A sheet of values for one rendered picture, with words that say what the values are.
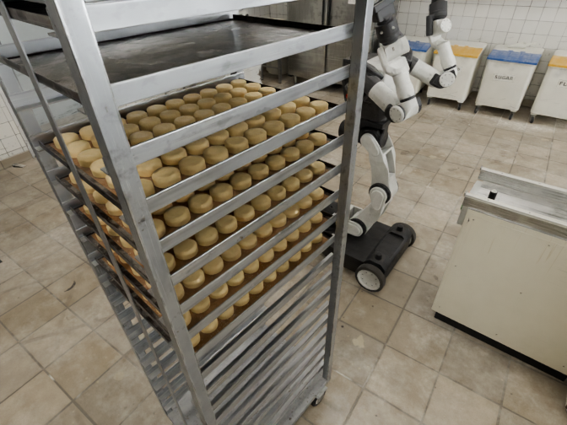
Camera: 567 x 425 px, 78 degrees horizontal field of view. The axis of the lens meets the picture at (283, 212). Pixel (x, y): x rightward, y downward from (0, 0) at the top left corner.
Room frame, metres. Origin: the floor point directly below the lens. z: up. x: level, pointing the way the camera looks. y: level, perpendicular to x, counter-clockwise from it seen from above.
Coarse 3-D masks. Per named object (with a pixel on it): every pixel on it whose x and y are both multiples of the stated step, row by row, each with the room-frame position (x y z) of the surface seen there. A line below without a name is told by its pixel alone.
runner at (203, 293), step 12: (336, 192) 0.87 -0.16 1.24; (324, 204) 0.83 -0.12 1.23; (312, 216) 0.79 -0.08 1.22; (288, 228) 0.71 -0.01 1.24; (276, 240) 0.68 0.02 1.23; (252, 252) 0.62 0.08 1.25; (264, 252) 0.64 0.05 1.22; (240, 264) 0.59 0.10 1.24; (228, 276) 0.56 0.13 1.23; (204, 288) 0.51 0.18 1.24; (216, 288) 0.53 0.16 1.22; (192, 300) 0.49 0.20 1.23
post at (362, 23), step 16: (368, 0) 0.86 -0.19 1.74; (368, 16) 0.87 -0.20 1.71; (368, 32) 0.87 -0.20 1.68; (352, 48) 0.88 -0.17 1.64; (368, 48) 0.88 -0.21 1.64; (352, 64) 0.87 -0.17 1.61; (352, 80) 0.87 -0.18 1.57; (352, 96) 0.87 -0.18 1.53; (352, 112) 0.87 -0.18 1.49; (352, 128) 0.86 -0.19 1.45; (352, 144) 0.86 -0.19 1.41; (352, 160) 0.87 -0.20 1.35; (352, 176) 0.87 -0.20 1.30; (336, 224) 0.88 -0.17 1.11; (336, 240) 0.87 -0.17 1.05; (336, 256) 0.87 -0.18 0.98; (336, 272) 0.87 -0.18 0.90; (336, 288) 0.86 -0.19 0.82; (336, 304) 0.86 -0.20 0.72; (336, 320) 0.87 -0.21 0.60
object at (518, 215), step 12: (468, 192) 1.35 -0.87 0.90; (468, 204) 1.32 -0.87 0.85; (480, 204) 1.29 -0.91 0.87; (492, 204) 1.26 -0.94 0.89; (504, 204) 1.25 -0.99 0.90; (504, 216) 1.22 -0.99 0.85; (516, 216) 1.20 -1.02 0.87; (528, 216) 1.17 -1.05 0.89; (540, 216) 1.16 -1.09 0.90; (540, 228) 1.14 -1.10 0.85; (552, 228) 1.11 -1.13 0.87; (564, 228) 1.09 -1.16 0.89
